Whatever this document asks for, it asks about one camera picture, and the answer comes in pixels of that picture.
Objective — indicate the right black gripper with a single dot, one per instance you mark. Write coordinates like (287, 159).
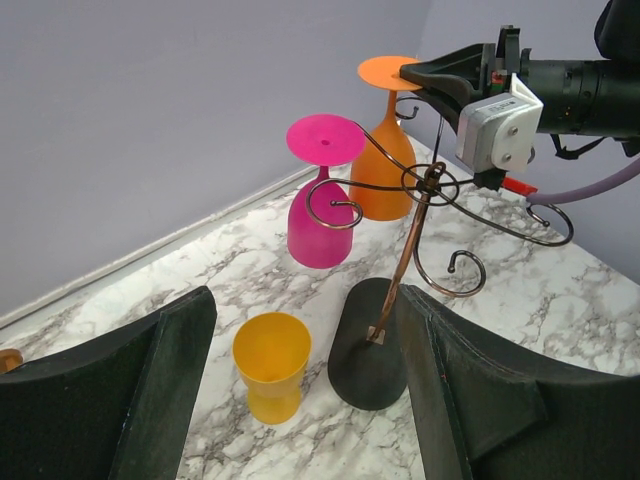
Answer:
(455, 80)

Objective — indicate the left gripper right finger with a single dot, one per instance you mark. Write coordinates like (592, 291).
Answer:
(487, 408)

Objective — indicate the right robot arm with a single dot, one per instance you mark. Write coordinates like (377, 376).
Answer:
(598, 98)

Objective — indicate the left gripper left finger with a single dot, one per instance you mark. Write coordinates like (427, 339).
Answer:
(118, 406)

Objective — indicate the pink wine glass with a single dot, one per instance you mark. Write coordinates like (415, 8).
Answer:
(324, 140)

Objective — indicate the yellow wine glass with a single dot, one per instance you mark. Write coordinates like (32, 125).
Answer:
(271, 352)

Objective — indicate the wooden rack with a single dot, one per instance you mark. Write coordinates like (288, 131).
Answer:
(10, 359)

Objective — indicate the metal wine glass rack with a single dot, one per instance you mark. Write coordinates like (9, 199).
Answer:
(365, 365)

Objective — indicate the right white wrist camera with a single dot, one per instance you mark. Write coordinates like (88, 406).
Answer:
(498, 132)

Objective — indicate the orange wine glass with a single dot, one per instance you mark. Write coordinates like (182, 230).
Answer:
(372, 167)

